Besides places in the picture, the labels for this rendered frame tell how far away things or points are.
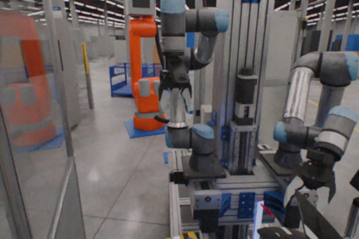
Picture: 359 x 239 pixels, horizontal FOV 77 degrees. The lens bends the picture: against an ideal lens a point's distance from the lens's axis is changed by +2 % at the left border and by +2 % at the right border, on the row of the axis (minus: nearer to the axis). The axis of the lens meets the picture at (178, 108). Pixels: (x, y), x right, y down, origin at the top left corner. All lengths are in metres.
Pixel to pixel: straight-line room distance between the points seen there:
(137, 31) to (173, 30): 3.60
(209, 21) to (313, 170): 0.54
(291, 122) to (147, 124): 3.65
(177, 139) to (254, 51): 0.65
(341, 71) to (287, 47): 1.59
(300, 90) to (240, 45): 0.45
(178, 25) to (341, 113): 0.55
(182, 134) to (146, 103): 3.14
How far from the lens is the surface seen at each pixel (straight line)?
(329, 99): 1.22
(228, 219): 1.48
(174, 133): 1.18
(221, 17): 0.81
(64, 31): 4.91
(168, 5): 0.71
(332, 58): 1.15
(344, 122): 0.82
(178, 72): 0.67
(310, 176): 0.73
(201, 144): 1.19
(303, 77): 1.07
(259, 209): 0.89
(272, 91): 2.67
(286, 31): 2.67
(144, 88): 4.15
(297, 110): 0.95
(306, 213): 0.46
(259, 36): 1.35
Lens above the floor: 1.71
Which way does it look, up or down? 17 degrees down
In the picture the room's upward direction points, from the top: straight up
